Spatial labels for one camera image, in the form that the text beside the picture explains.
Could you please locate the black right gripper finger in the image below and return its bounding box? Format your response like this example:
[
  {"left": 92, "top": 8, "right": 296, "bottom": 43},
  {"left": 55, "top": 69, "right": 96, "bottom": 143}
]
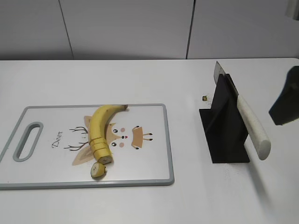
[{"left": 269, "top": 66, "right": 299, "bottom": 126}]

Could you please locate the white handled kitchen knife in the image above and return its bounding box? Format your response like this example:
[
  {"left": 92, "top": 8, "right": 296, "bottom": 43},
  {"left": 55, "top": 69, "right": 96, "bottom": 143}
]
[{"left": 214, "top": 61, "right": 271, "bottom": 161}]

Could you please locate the yellow banana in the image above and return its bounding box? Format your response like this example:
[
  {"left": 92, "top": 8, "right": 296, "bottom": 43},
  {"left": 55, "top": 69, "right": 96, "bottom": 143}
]
[{"left": 89, "top": 105, "right": 128, "bottom": 164}]

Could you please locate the cut banana end piece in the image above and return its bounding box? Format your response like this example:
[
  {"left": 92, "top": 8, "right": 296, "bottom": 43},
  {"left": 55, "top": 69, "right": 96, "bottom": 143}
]
[{"left": 91, "top": 162, "right": 107, "bottom": 179}]

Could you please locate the black knife stand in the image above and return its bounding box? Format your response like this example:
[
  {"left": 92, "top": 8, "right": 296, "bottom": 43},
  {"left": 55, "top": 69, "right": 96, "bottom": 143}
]
[{"left": 199, "top": 74, "right": 250, "bottom": 163}]

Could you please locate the white deer cutting board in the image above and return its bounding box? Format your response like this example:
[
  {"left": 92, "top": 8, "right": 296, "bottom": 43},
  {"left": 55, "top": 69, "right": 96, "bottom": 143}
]
[{"left": 0, "top": 104, "right": 174, "bottom": 190}]

